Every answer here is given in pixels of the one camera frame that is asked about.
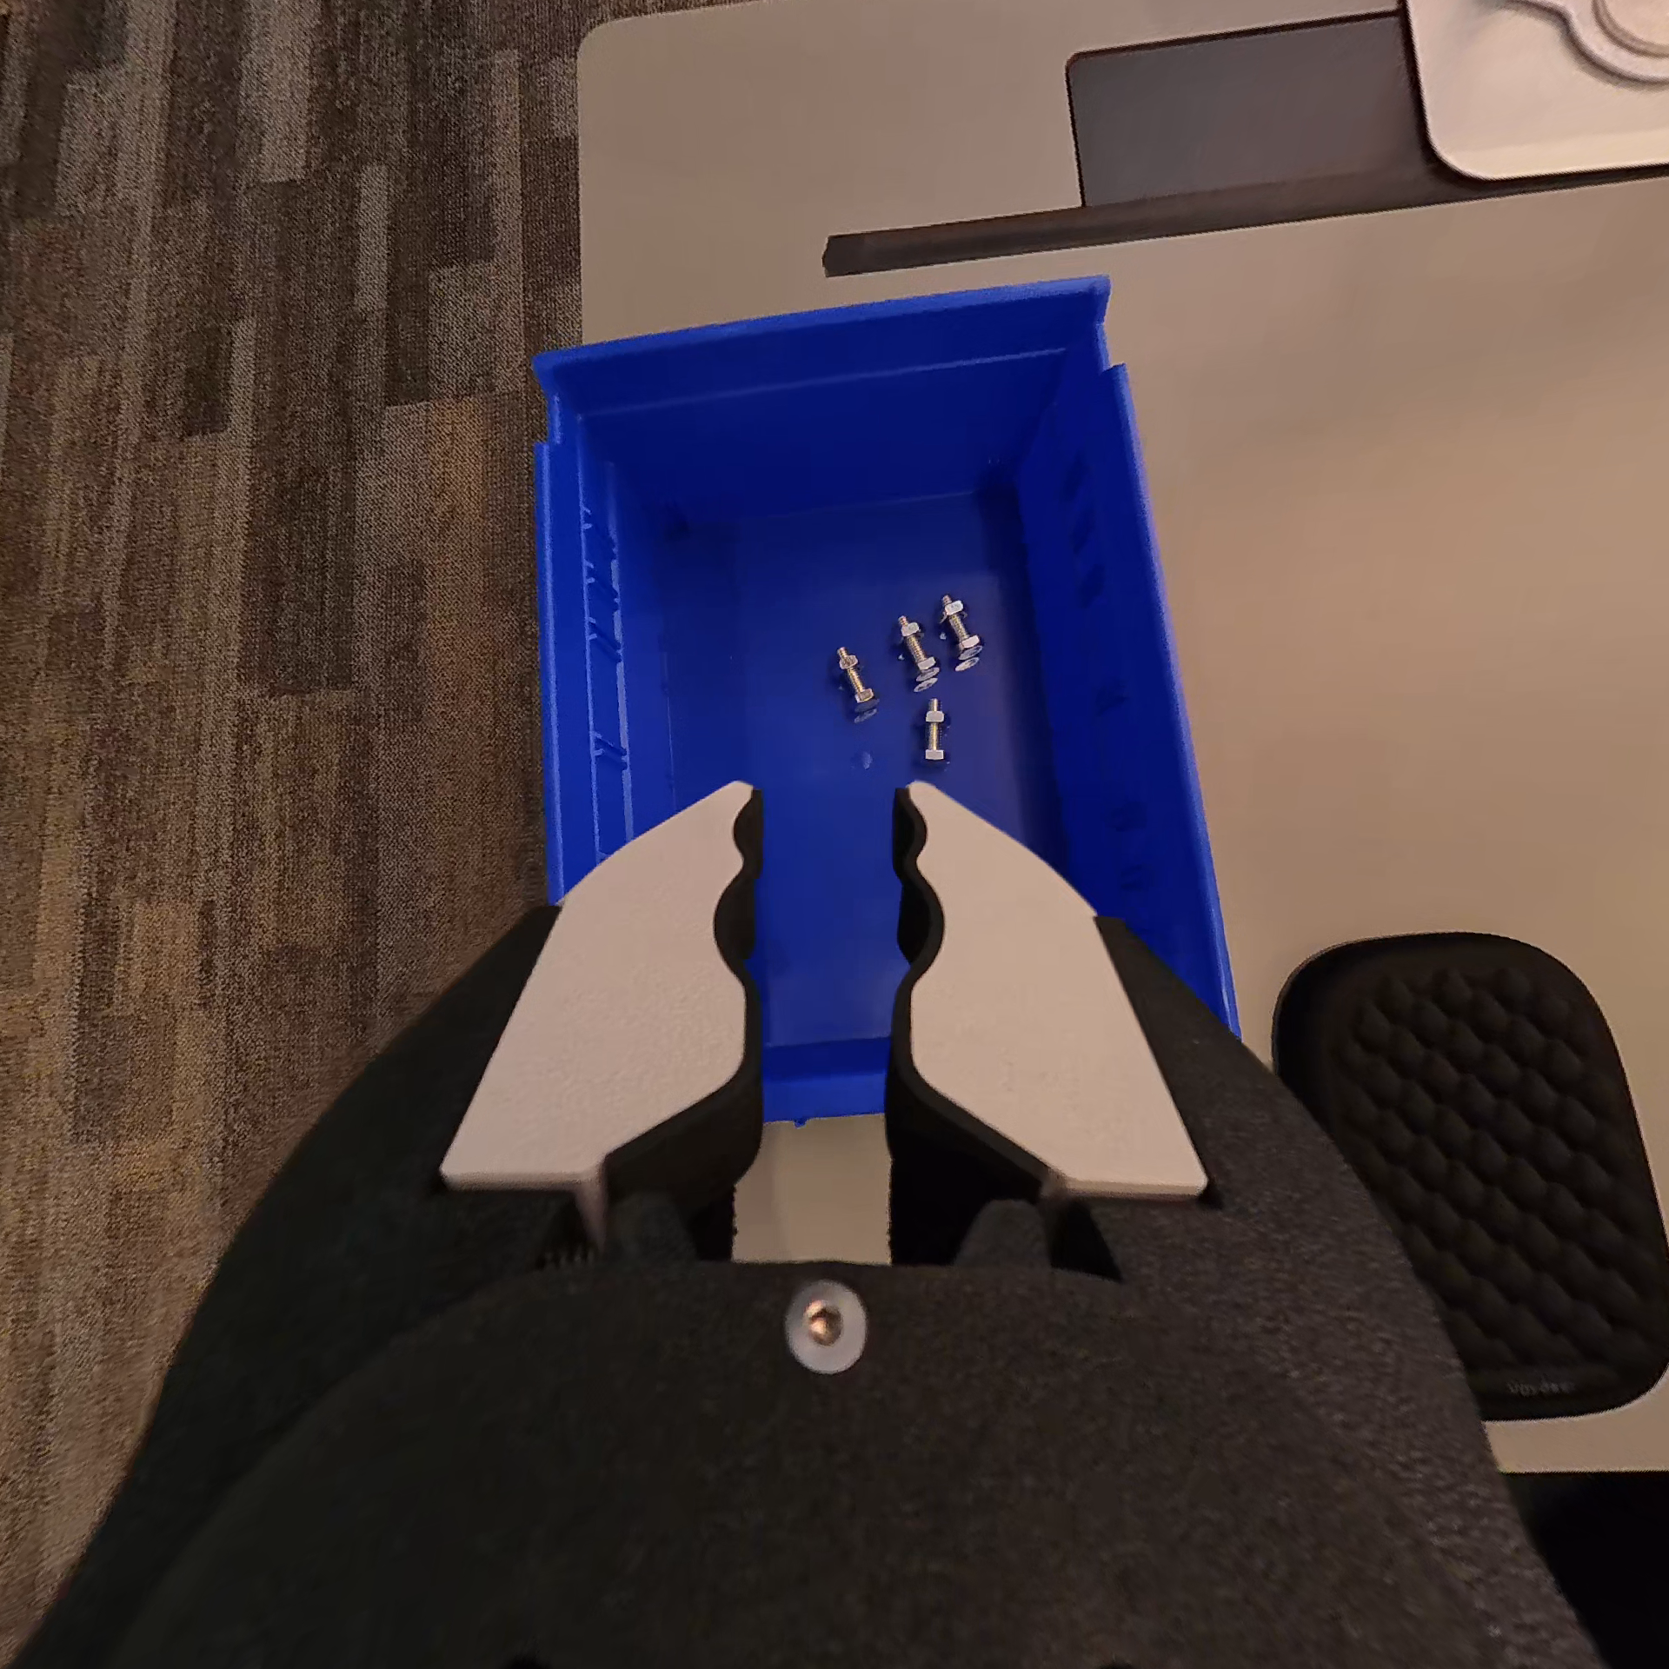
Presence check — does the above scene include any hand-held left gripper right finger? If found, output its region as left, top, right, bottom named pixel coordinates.
left=887, top=783, right=1213, bottom=1208

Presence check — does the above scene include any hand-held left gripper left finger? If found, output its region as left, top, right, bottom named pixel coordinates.
left=442, top=783, right=766, bottom=1244

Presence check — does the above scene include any blue plastic bin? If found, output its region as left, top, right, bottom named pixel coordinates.
left=533, top=274, right=1245, bottom=1127

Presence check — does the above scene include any black wrist rest pad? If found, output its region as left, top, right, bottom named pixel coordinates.
left=1272, top=932, right=1669, bottom=1423

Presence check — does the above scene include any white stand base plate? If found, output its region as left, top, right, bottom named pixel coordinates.
left=1401, top=0, right=1669, bottom=181

